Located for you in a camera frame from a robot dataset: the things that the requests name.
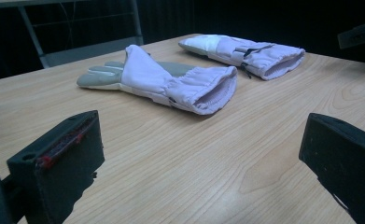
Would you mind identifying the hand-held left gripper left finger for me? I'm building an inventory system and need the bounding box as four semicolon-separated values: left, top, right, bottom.
6;110;105;224

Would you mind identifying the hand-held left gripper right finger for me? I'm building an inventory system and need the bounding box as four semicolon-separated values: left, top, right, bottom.
299;112;365;224

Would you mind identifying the lilac and white ski glove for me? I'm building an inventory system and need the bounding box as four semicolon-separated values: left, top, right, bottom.
76;44;238;116
177;34;306;81

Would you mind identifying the white metal desk frame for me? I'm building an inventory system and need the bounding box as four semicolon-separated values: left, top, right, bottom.
0;0;145;69

